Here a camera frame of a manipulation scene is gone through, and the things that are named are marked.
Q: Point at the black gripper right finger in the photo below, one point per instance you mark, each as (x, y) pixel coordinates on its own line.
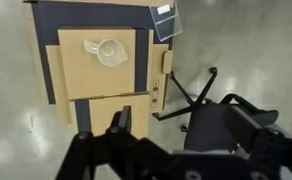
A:
(242, 127)

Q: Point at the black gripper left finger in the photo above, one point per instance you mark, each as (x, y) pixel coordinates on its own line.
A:
(121, 124)

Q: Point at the clear plastic measuring jug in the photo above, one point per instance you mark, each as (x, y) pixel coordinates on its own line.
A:
(109, 52)

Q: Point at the upper cardboard box under jug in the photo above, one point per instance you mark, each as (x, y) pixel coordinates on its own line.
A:
(85, 76)

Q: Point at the grey mesh office chair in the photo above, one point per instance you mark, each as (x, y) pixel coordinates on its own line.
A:
(207, 130)

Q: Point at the middle large cardboard box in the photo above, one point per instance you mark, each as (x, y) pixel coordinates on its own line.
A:
(152, 63)

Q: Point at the clear acrylic sign holder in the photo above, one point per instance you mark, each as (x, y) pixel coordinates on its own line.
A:
(166, 20)

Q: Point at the bottom flat cardboard box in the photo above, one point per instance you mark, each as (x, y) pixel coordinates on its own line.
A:
(49, 16)

